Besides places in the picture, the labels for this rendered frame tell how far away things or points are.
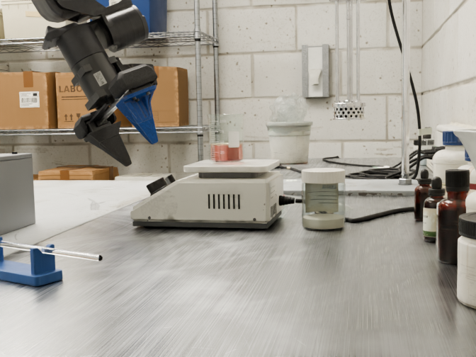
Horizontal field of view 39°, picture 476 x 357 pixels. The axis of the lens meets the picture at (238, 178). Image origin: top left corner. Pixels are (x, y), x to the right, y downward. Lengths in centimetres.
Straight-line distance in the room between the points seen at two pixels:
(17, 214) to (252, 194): 34
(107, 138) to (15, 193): 16
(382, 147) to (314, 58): 55
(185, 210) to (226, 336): 44
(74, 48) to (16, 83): 243
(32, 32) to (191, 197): 254
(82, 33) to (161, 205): 27
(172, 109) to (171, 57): 46
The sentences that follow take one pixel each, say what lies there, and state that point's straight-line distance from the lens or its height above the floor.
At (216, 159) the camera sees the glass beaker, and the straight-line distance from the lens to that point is 94.
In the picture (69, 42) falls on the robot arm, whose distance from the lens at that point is 100.
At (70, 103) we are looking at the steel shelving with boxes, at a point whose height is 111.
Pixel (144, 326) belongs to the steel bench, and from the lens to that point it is 53.
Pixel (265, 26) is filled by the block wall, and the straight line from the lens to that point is 344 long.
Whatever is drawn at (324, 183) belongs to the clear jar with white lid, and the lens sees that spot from 89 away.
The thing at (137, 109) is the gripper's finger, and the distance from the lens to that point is 94.
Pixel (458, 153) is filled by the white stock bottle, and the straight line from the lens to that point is 92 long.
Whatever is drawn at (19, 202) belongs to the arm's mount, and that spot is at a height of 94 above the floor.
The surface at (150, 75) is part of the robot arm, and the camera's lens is 93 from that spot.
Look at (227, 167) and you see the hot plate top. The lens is 90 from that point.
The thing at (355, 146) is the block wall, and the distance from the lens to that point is 338.
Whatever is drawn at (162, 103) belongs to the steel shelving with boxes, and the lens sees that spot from 316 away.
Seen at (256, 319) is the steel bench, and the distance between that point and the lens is 53.
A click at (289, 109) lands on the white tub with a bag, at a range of 198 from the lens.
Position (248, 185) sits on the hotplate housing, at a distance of 89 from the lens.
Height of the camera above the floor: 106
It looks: 6 degrees down
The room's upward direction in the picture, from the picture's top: 1 degrees counter-clockwise
